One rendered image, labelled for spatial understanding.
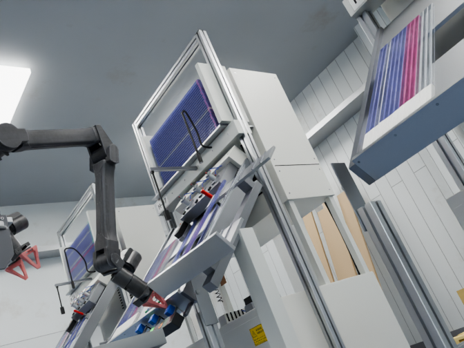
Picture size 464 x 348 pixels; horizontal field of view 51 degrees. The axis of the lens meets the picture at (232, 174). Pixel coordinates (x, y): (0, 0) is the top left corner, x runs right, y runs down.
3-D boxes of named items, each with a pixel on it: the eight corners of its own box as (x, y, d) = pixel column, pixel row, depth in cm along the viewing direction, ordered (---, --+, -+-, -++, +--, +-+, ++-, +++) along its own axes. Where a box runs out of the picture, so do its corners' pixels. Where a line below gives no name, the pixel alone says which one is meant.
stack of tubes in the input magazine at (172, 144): (217, 127, 211) (197, 78, 220) (164, 185, 245) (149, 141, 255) (239, 128, 219) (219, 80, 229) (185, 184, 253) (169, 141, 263)
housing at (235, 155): (254, 176, 205) (228, 155, 203) (197, 226, 238) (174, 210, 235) (259, 164, 211) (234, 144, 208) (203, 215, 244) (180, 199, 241)
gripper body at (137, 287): (144, 291, 165) (126, 279, 163) (157, 280, 158) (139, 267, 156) (136, 306, 160) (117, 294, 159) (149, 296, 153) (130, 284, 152)
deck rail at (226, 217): (197, 302, 155) (182, 291, 154) (195, 304, 156) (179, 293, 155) (257, 166, 207) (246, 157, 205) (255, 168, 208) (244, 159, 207)
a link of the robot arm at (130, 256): (91, 265, 155) (109, 258, 150) (107, 241, 164) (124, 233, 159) (115, 290, 159) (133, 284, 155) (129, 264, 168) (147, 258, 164)
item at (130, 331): (195, 304, 156) (177, 291, 155) (116, 357, 201) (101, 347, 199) (196, 300, 157) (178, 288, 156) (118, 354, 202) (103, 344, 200)
